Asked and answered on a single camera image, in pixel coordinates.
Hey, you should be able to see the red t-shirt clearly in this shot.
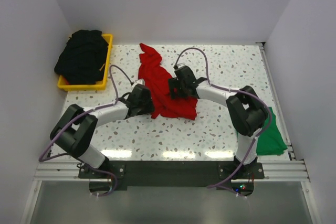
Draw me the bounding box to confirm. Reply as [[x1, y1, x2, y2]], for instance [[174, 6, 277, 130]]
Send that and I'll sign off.
[[138, 43, 197, 120]]

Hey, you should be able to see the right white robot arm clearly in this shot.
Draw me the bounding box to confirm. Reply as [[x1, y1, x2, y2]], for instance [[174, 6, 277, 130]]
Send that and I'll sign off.
[[168, 66, 271, 178]]

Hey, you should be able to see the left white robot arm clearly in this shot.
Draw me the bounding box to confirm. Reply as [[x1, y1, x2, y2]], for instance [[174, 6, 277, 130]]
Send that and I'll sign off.
[[50, 84, 155, 178]]

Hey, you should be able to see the black t-shirt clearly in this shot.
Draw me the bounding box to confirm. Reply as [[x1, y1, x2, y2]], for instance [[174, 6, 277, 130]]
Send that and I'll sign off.
[[54, 30, 109, 85]]

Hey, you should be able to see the yellow plastic tray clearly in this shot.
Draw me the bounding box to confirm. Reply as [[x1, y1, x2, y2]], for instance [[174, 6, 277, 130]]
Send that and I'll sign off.
[[57, 34, 113, 91]]

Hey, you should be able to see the folded green t-shirt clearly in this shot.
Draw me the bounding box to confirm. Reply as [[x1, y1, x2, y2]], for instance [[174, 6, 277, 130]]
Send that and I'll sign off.
[[255, 107, 287, 156]]

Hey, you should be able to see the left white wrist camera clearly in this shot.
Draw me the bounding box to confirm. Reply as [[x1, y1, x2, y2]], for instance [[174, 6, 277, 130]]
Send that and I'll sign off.
[[133, 79, 145, 86]]

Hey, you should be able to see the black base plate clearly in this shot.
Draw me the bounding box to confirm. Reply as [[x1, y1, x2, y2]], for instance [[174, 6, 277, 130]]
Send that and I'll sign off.
[[77, 160, 265, 196]]

